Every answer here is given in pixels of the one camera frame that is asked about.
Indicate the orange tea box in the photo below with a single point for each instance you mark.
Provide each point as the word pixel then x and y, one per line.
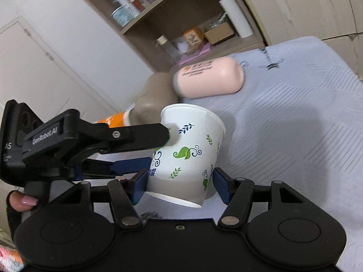
pixel 194 37

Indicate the clear bottle cream cap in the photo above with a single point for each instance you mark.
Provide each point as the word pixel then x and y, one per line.
pixel 169 49

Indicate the white jar blue label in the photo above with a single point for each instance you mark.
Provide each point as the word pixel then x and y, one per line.
pixel 125 13

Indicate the white floral paper cup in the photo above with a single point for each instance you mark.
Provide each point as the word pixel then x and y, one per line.
pixel 181 170

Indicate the hand with pink nails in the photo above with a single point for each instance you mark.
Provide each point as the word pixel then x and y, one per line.
pixel 21 202

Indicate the taupe brown cup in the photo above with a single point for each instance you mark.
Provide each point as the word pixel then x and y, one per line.
pixel 158 92

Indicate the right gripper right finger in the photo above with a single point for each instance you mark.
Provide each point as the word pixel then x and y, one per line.
pixel 237 195

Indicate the light wood wardrobe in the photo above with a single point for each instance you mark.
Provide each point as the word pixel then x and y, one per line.
pixel 336 22

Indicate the pink flat box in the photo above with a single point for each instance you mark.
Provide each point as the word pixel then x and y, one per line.
pixel 186 58

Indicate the orange white cup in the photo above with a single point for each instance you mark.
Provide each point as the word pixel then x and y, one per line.
pixel 117 120

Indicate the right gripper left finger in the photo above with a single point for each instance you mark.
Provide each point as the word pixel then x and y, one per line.
pixel 124 195

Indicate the pink tumbler grey lid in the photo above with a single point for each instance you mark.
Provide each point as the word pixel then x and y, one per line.
pixel 219 76

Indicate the small cardboard box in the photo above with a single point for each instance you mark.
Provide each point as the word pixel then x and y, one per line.
pixel 219 33

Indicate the white paper roll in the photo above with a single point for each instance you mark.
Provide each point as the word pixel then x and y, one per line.
pixel 237 17

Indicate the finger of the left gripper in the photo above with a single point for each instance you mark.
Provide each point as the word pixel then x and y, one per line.
pixel 100 169
pixel 124 138

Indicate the wooden shelf unit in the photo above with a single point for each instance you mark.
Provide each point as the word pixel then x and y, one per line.
pixel 171 18

